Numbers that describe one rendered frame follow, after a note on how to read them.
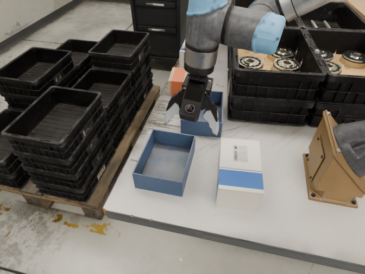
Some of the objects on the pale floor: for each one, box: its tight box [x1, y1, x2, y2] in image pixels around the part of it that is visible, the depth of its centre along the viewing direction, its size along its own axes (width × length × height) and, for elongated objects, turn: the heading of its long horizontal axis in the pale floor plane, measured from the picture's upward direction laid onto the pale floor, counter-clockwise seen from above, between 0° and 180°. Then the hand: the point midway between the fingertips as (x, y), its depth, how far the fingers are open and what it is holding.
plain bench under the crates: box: [102, 43, 365, 274], centre depth 143 cm, size 160×160×70 cm
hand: (189, 131), depth 74 cm, fingers open, 14 cm apart
